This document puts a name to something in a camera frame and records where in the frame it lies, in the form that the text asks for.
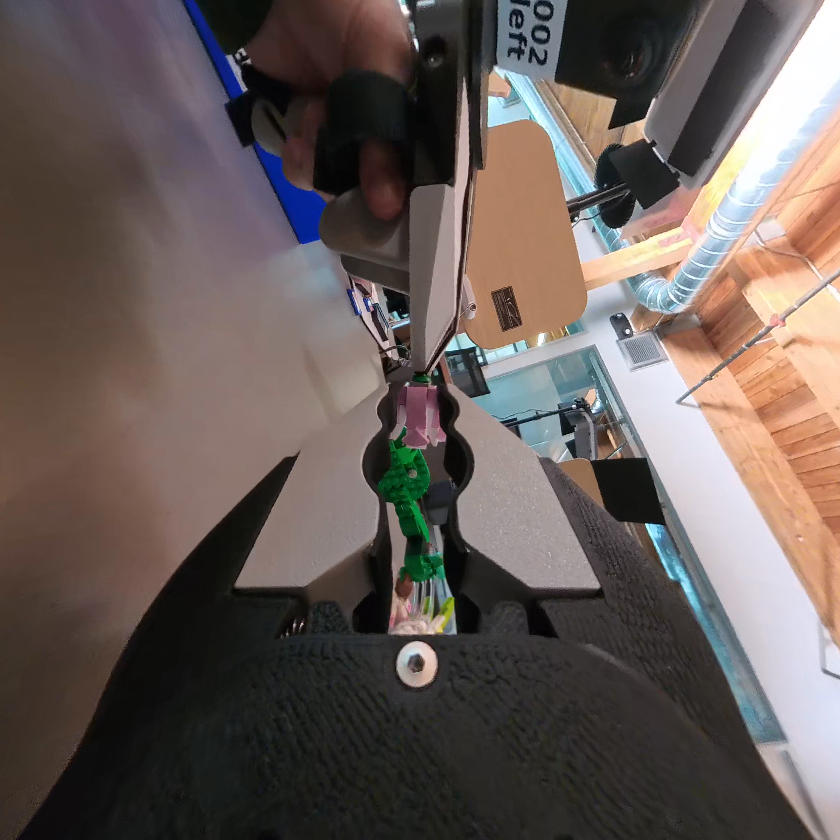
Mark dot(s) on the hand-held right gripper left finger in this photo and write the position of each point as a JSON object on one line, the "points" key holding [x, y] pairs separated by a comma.
{"points": [[315, 518]]}

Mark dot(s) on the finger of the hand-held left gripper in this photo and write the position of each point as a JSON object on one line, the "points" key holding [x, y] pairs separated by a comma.
{"points": [[465, 249], [433, 275]]}

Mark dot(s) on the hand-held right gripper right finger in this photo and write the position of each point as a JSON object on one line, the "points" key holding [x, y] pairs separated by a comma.
{"points": [[518, 518]]}

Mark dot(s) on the green lego plant model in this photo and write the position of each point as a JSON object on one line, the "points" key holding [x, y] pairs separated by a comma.
{"points": [[403, 482]]}

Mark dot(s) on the green round lego piece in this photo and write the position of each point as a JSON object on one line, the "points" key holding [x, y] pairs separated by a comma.
{"points": [[421, 378]]}

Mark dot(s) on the person's left hand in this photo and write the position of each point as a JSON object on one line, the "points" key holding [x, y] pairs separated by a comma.
{"points": [[328, 39]]}

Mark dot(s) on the wooden hanging board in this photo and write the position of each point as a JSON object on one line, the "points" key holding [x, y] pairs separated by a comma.
{"points": [[581, 476], [525, 229]]}

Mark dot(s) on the black hanging panel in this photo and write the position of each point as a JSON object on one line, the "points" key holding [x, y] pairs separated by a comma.
{"points": [[627, 491]]}

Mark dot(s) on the blue storage bin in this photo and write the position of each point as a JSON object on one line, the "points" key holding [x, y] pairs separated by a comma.
{"points": [[289, 197]]}

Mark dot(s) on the grey studio light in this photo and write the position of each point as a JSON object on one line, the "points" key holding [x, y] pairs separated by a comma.
{"points": [[722, 98]]}

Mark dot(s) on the small black wall device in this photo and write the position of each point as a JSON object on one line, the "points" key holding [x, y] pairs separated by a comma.
{"points": [[620, 325]]}

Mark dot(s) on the black stand mount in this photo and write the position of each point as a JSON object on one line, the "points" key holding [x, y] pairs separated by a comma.
{"points": [[646, 174]]}

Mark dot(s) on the white wall vent grille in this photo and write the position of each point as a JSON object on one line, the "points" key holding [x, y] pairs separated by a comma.
{"points": [[642, 351]]}

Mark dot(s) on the silver elbow ventilation duct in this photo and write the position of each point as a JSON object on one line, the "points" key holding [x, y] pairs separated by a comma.
{"points": [[722, 226]]}

